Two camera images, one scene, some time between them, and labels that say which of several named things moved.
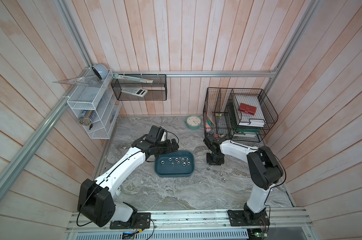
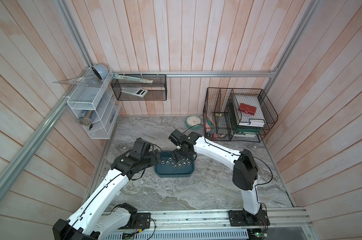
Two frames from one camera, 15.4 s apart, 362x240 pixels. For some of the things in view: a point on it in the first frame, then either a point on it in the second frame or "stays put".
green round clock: x=193 y=122 stays put
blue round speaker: x=101 y=70 stays put
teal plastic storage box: x=176 y=164 stays put
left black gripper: x=168 y=148 to x=153 y=160
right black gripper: x=220 y=161 to x=177 y=156
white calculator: x=138 y=91 stays put
